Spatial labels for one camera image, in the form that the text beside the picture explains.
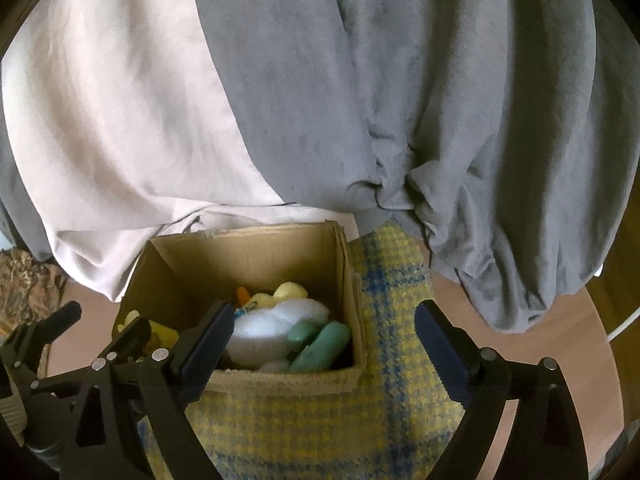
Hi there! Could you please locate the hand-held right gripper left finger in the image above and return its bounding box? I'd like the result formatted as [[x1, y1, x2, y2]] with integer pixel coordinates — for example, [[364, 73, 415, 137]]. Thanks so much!
[[60, 300, 237, 480]]

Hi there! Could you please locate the yellow and blue woven mat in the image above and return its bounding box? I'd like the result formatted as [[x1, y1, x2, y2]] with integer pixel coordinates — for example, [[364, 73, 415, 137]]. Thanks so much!
[[137, 222, 468, 480]]

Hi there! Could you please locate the white cable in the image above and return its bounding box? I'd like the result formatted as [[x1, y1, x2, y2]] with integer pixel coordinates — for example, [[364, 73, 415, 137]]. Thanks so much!
[[602, 310, 640, 343]]

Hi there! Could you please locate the white cloth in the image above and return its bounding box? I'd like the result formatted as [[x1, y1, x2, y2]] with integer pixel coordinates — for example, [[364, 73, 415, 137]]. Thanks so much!
[[0, 0, 358, 303]]

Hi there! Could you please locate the white plush toy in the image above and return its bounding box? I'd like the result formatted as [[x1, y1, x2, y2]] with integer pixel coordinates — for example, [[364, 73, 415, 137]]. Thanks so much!
[[227, 281, 332, 373]]

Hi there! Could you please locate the teal plush toy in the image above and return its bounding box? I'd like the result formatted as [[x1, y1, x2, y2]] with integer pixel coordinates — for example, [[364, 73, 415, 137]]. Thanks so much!
[[286, 321, 351, 374]]

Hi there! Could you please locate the brown cardboard box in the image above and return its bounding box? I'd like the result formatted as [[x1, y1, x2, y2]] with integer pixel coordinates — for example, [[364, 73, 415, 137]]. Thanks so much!
[[115, 220, 368, 393]]

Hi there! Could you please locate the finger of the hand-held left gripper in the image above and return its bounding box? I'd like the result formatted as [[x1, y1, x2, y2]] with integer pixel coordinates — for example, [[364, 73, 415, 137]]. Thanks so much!
[[0, 302, 83, 378], [102, 317, 152, 363]]

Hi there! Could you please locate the grey cloth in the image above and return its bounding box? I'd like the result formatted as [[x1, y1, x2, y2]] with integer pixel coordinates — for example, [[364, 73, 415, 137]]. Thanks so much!
[[0, 0, 640, 333]]

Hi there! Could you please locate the yellow toy cup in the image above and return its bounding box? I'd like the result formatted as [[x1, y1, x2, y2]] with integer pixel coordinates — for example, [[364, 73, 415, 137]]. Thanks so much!
[[117, 310, 180, 348]]

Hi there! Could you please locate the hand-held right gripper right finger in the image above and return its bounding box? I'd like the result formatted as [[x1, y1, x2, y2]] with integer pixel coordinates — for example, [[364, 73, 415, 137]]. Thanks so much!
[[414, 299, 586, 480]]

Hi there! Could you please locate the brown patterned cloth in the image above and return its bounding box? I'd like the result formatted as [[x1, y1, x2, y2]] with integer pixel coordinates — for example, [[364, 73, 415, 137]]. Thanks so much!
[[0, 250, 68, 376]]

